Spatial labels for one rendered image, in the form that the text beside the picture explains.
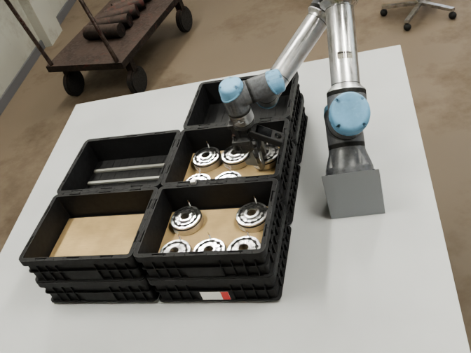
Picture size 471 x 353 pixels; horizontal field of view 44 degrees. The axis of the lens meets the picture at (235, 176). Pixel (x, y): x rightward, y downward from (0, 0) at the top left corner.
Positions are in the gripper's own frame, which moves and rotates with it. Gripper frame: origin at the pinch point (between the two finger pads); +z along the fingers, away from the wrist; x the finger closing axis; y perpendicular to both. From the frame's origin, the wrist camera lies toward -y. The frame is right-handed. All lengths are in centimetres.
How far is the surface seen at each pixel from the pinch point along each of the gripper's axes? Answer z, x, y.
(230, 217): -0.7, 23.5, 8.5
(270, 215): -11.8, 32.0, -8.2
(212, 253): -13.5, 45.5, 6.6
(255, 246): -5.4, 38.0, -2.9
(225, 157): -0.3, -3.4, 14.7
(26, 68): 111, -237, 271
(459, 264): 87, -11, -62
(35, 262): -13, 46, 65
